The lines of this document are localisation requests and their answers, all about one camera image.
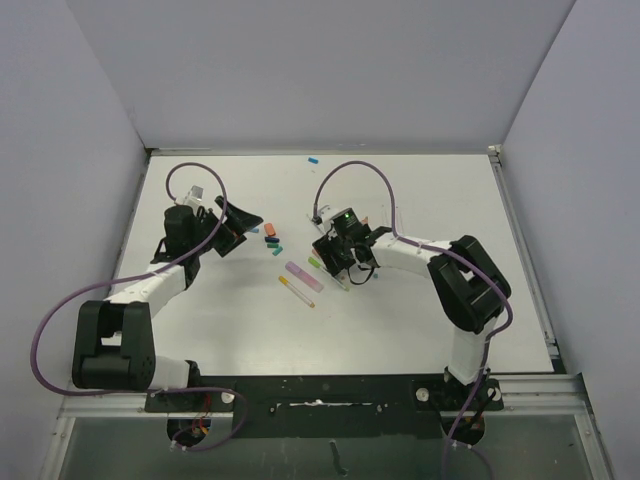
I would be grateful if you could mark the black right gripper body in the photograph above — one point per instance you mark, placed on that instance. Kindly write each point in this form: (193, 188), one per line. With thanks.
(336, 252)

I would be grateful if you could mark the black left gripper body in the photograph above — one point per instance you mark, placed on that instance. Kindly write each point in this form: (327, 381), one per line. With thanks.
(220, 241)

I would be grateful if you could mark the orange highlighter cap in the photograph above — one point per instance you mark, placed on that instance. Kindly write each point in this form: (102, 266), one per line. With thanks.
(269, 230)

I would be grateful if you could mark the teal green cap pen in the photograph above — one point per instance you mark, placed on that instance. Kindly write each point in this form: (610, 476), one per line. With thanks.
(318, 227)

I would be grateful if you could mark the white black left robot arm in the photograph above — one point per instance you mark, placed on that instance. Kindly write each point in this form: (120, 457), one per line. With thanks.
(114, 345)

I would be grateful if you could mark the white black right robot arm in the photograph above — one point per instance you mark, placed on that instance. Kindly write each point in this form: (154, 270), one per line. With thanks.
(470, 287)

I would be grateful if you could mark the yellow cap pen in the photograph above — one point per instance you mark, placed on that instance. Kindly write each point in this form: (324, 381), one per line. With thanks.
(299, 294)

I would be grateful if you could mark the purple highlighter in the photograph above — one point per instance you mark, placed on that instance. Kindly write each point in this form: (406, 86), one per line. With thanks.
(304, 276)

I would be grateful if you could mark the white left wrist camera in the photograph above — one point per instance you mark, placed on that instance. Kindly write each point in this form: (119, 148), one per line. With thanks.
(193, 198)

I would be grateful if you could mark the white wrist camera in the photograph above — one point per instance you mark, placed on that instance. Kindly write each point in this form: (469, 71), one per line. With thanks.
(324, 216)
(193, 198)

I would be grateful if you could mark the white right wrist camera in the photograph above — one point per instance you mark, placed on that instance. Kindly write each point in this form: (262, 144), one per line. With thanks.
(324, 216)

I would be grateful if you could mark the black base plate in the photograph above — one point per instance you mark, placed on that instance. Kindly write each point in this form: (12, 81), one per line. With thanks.
(424, 406)

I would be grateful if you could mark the aluminium right rail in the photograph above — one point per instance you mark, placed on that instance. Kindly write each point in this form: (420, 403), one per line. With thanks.
(495, 159)

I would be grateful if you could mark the aluminium rail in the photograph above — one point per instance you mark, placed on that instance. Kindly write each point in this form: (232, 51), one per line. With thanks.
(546, 430)
(495, 159)

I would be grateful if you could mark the aluminium front rail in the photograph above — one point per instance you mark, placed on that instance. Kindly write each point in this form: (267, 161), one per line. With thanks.
(546, 430)

